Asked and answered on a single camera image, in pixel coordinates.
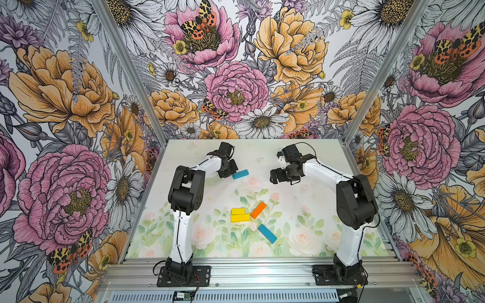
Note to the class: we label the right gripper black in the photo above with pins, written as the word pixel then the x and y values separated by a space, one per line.
pixel 280 177

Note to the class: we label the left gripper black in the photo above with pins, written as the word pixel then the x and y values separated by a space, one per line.
pixel 233 168

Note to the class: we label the teal block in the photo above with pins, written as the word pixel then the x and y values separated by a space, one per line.
pixel 240 174
pixel 267 233

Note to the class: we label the small yellow block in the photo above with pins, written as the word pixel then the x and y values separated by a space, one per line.
pixel 238 211

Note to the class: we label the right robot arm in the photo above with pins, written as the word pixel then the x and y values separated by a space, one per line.
pixel 355 205

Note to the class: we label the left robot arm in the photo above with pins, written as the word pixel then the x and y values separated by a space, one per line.
pixel 185 197

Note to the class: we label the long yellow block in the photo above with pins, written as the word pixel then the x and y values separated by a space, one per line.
pixel 240 218

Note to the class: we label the orange block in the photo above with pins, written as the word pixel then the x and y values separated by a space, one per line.
pixel 258 210

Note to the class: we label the small green circuit board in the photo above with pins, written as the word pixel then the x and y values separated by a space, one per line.
pixel 184 296

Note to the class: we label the right aluminium corner post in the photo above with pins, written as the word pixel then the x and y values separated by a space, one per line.
pixel 396 48

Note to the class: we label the aluminium corner post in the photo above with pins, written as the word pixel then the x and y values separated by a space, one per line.
pixel 118 42
pixel 396 48

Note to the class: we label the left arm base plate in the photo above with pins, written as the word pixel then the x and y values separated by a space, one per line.
pixel 180 277

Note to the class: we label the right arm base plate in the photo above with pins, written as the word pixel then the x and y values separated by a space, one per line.
pixel 352 276

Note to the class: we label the left aluminium corner post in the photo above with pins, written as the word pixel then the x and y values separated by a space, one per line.
pixel 118 42

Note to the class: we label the aluminium front rail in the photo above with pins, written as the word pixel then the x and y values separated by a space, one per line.
pixel 260 273

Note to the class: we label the white vented cable duct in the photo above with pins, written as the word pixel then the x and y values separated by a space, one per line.
pixel 205 295

